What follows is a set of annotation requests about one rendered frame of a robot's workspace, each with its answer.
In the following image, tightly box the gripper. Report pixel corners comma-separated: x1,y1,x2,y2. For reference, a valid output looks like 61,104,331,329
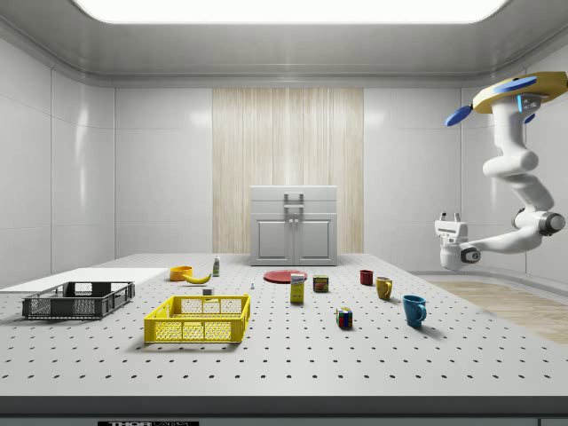
433,211,469,247

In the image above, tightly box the blue mug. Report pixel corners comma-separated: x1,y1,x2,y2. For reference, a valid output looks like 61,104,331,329
401,294,429,330

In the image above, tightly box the yellow mug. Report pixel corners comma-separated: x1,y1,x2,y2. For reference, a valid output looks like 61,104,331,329
375,275,395,302

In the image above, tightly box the puzzle cube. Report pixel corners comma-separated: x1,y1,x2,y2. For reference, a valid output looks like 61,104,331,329
335,306,355,331

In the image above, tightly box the white cabinet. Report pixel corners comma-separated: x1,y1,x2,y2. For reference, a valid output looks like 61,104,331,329
248,185,339,268

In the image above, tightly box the yellow and white box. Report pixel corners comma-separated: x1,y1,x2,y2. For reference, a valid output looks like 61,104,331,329
289,272,308,306

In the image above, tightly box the red plate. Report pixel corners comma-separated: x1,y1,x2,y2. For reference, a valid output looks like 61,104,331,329
263,269,309,285

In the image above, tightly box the yellow basket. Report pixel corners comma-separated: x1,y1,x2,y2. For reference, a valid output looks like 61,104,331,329
143,294,252,344

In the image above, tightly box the dark grey basket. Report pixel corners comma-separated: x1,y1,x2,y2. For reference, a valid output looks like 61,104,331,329
21,280,137,321

